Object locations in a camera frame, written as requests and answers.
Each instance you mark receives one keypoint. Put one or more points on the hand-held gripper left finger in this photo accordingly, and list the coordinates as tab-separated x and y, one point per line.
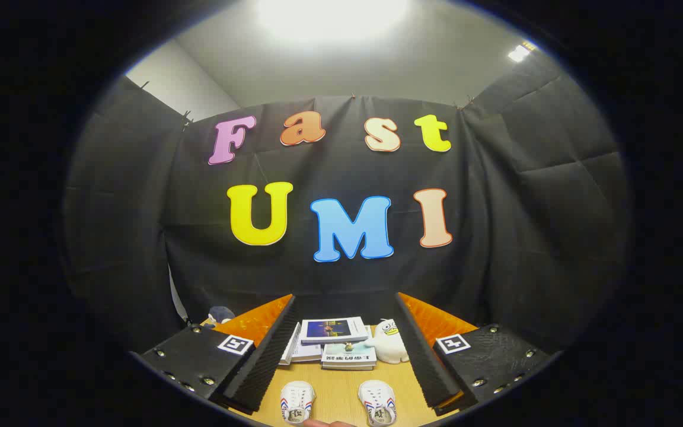
264	362

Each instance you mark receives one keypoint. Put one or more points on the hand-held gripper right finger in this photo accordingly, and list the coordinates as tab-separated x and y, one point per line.
430	362

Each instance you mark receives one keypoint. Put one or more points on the white striped canvas shoe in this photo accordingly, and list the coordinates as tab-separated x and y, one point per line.
297	400
377	400

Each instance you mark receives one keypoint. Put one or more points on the white book with portrait cover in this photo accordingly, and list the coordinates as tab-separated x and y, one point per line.
291	347

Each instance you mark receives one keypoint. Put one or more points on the white duck plush toy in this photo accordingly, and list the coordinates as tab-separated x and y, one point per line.
390	347

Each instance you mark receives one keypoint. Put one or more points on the plain white book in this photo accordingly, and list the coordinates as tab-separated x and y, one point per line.
309	353

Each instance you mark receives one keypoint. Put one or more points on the grey penguin plush toy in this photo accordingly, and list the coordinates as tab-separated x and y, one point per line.
221	313

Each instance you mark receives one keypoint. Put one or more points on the book with blue picture cover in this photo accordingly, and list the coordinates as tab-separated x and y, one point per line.
332	329

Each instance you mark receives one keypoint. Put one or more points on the book with teal picture cover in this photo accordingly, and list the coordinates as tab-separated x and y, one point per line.
347	354

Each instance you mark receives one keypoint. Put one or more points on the ceiling light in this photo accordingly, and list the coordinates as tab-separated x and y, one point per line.
519	52
329	18

